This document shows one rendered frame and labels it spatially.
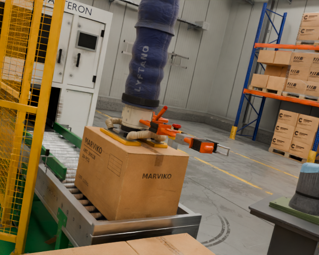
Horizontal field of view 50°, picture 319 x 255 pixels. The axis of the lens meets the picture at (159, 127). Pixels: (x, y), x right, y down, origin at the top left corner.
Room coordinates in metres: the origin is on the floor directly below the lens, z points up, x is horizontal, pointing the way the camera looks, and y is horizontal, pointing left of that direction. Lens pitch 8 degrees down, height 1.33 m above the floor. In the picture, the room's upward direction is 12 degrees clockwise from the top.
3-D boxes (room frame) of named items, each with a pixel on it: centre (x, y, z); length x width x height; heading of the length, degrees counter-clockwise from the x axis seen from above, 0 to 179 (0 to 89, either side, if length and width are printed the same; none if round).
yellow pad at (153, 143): (2.09, 0.07, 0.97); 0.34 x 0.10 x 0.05; 36
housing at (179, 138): (1.66, -0.13, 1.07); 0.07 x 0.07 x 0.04; 36
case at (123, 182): (2.03, 0.14, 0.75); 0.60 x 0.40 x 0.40; 36
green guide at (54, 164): (2.80, 1.06, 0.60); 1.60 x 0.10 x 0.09; 37
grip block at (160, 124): (1.84, 0.00, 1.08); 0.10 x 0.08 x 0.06; 126
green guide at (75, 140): (3.12, 0.63, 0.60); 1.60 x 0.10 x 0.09; 37
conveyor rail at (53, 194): (2.48, 0.90, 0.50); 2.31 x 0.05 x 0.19; 37
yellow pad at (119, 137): (1.98, 0.22, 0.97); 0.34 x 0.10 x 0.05; 36
